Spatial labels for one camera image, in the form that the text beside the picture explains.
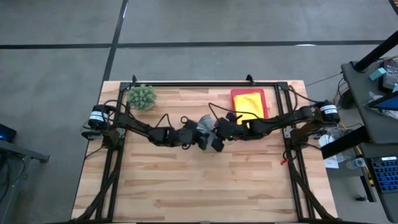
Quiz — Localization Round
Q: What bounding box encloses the grey microfiber towel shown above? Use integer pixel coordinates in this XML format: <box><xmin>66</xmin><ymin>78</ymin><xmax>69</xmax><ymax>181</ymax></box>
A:
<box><xmin>195</xmin><ymin>114</ymin><xmax>219</xmax><ymax>151</ymax></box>

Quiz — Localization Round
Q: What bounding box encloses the yellow microfiber towel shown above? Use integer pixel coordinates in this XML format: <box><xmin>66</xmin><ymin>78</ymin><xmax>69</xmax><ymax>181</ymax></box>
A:
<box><xmin>233</xmin><ymin>91</ymin><xmax>266</xmax><ymax>126</ymax></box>

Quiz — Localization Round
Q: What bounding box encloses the pink plastic tray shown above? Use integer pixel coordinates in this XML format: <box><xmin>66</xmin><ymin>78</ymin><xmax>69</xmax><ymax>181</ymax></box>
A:
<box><xmin>230</xmin><ymin>88</ymin><xmax>270</xmax><ymax>121</ymax></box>

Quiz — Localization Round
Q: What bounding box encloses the green plant in patterned pot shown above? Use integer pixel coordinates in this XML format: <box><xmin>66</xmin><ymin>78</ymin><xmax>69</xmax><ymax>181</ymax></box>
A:
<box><xmin>126</xmin><ymin>83</ymin><xmax>158</xmax><ymax>112</ymax></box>

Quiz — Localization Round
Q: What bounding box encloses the white paper sheet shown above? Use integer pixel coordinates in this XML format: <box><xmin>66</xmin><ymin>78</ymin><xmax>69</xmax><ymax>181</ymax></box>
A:
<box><xmin>317</xmin><ymin>133</ymin><xmax>341</xmax><ymax>170</ymax></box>

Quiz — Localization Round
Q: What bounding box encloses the clear plastic bottle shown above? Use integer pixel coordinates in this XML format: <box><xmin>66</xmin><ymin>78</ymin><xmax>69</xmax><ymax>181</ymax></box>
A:
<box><xmin>345</xmin><ymin>157</ymin><xmax>368</xmax><ymax>170</ymax></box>

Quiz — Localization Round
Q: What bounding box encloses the dark grey side desk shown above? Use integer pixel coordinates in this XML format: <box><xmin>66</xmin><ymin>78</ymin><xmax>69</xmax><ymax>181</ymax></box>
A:
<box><xmin>320</xmin><ymin>60</ymin><xmax>398</xmax><ymax>223</ymax></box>

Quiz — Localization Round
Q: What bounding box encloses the small teal box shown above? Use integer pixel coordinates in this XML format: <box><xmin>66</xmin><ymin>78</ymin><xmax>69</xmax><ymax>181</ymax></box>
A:
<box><xmin>369</xmin><ymin>67</ymin><xmax>387</xmax><ymax>82</ymax></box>

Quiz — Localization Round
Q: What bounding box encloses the tablet with blue screen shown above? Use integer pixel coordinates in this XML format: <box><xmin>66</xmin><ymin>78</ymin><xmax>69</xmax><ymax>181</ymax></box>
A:
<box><xmin>364</xmin><ymin>91</ymin><xmax>398</xmax><ymax>112</ymax></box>

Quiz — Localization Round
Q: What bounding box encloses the black diagonal pole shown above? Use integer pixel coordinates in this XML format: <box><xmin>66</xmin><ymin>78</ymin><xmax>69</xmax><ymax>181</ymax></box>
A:
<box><xmin>354</xmin><ymin>30</ymin><xmax>398</xmax><ymax>73</ymax></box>

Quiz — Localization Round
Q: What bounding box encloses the backlit computer keyboard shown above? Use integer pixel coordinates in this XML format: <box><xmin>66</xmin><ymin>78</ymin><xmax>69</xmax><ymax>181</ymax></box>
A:
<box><xmin>369</xmin><ymin>156</ymin><xmax>398</xmax><ymax>195</ymax></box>

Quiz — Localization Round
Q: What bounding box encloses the grey metal desk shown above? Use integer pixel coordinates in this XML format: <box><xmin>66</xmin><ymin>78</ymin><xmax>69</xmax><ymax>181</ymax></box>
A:
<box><xmin>0</xmin><ymin>139</ymin><xmax>50</xmax><ymax>224</ymax></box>

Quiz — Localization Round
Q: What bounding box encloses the dark device with blue light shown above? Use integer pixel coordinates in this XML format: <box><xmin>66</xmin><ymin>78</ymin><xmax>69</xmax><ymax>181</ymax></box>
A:
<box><xmin>0</xmin><ymin>123</ymin><xmax>17</xmax><ymax>144</ymax></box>

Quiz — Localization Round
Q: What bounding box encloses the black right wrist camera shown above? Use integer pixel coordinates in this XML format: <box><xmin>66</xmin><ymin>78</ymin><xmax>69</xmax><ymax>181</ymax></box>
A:
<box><xmin>211</xmin><ymin>138</ymin><xmax>226</xmax><ymax>154</ymax></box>

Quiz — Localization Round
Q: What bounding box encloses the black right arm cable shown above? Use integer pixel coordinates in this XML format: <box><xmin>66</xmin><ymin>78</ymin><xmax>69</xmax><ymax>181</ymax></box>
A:
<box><xmin>207</xmin><ymin>84</ymin><xmax>322</xmax><ymax>121</ymax></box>

